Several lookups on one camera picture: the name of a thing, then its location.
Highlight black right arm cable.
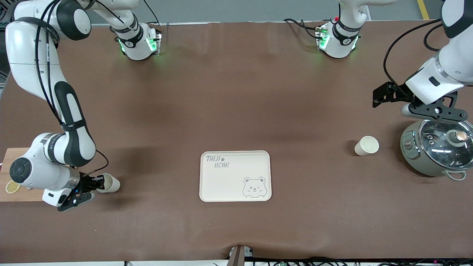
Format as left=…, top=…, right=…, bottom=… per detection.
left=35, top=0, right=109, bottom=176

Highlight wooden cutting board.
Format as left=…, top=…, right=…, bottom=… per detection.
left=0, top=148, right=47, bottom=202

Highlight grey camera stand post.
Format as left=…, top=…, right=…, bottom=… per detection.
left=228, top=245, right=254, bottom=266

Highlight glass pot lid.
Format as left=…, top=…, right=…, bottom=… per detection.
left=419, top=119, right=473, bottom=171

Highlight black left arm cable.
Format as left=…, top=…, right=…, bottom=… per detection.
left=383, top=18, right=444, bottom=97

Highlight white IKEA cup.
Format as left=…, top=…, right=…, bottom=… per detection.
left=354, top=136, right=380, bottom=156
left=97, top=173, right=121, bottom=194

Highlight black left camera mount plate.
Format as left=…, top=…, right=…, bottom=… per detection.
left=408, top=92, right=468, bottom=123

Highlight black base cables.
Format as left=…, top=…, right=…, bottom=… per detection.
left=284, top=18, right=322, bottom=39

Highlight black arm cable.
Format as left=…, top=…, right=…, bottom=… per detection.
left=383, top=18, right=444, bottom=97
left=35, top=0, right=109, bottom=176

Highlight grey-green electric cooking pot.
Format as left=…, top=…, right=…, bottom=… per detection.
left=400, top=119, right=473, bottom=181

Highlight cream tray with bear print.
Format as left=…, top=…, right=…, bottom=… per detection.
left=199, top=150, right=272, bottom=202

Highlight thin black base cable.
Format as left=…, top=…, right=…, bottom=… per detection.
left=143, top=0, right=163, bottom=24

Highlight brown table cover mat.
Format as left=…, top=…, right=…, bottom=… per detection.
left=0, top=20, right=473, bottom=263

